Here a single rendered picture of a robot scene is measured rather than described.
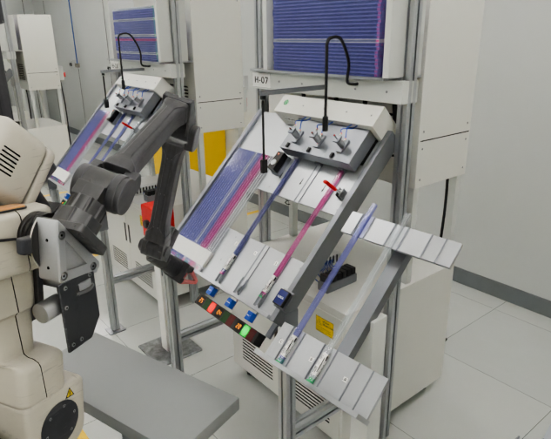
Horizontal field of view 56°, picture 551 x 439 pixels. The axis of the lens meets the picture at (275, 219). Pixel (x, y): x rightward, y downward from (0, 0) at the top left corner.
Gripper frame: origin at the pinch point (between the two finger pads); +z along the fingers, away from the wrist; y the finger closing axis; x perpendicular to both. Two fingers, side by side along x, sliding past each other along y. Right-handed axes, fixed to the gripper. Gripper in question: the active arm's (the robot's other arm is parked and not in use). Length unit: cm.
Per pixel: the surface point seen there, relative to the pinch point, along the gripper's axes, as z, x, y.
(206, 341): 84, 22, 70
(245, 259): 8.8, -15.5, -5.0
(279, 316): 9.4, -5.1, -31.6
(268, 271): 9.0, -15.5, -17.4
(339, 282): 44, -29, -16
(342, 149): 2, -60, -23
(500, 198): 153, -135, 4
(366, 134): 3, -68, -27
